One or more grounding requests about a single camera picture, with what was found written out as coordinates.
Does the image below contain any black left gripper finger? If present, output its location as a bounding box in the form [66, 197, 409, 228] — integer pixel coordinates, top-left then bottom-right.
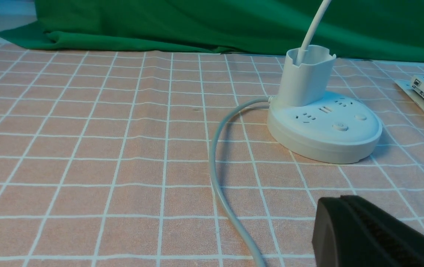
[312, 195, 424, 267]

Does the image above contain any white desk lamp base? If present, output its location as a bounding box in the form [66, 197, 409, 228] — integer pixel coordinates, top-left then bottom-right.
[267, 0, 383, 164]

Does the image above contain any green cloth backdrop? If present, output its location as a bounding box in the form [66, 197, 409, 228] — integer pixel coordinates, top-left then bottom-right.
[0, 0, 424, 62]

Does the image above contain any pink checked tablecloth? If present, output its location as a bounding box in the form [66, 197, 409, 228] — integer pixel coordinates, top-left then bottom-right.
[0, 44, 424, 267]

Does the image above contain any white power cable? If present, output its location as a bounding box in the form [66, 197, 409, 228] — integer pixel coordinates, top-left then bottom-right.
[209, 96, 272, 267]

